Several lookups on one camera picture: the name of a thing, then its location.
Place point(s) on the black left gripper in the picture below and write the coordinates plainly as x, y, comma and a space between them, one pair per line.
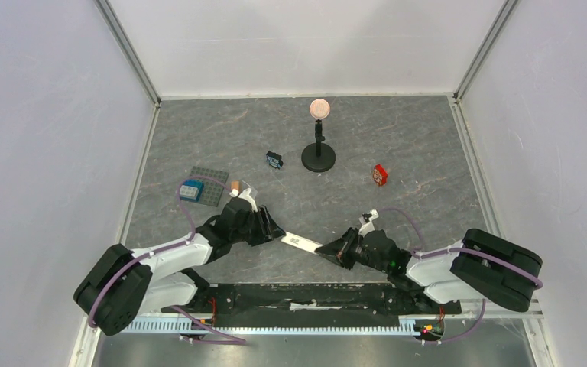
267, 232

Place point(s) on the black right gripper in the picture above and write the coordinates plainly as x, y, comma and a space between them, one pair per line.
351, 247

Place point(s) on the white remote control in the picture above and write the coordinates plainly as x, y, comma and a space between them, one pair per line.
300, 242

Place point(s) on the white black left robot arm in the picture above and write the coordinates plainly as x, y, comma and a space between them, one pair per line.
125, 283

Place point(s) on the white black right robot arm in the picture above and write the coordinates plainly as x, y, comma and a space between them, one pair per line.
480, 266

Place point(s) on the small black blue block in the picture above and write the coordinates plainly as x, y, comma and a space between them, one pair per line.
274, 160

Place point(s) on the grey lego baseplate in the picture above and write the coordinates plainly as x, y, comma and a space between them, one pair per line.
213, 182

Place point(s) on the black round stand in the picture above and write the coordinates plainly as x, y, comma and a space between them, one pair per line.
319, 156

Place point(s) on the small red toy block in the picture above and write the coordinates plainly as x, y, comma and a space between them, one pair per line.
379, 175

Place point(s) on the blue grey lego brick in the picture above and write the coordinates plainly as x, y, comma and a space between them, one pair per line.
190, 190

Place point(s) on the pink ball on stand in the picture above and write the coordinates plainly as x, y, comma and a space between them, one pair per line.
319, 109

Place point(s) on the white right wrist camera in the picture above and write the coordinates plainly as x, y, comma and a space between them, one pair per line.
367, 222

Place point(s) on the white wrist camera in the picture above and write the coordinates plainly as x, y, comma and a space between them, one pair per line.
248, 195
367, 222

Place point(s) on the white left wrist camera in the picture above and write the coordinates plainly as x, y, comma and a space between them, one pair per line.
248, 195

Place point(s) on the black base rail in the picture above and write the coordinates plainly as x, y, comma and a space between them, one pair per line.
312, 305

